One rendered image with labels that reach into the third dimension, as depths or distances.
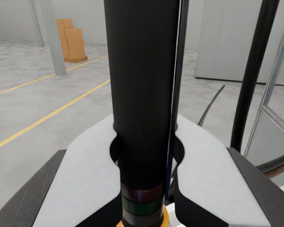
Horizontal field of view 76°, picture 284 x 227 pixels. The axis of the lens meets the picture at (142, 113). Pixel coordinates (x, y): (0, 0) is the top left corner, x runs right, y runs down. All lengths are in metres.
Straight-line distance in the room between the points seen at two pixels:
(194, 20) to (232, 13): 6.80
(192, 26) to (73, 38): 7.02
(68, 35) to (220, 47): 5.59
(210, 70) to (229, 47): 0.71
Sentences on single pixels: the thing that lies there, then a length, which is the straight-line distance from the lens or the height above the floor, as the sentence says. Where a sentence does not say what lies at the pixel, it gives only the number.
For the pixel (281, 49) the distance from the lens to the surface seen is 1.52.
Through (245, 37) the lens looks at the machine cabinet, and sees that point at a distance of 5.56.
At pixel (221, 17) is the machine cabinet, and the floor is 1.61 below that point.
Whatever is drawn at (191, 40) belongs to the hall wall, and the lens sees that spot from 12.24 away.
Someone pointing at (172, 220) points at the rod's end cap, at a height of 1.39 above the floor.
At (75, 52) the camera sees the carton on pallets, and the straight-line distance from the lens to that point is 8.18.
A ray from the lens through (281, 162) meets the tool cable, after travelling 0.29.
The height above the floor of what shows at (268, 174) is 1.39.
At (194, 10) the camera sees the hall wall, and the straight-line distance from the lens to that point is 12.19.
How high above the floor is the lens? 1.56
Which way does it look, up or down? 27 degrees down
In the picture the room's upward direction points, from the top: straight up
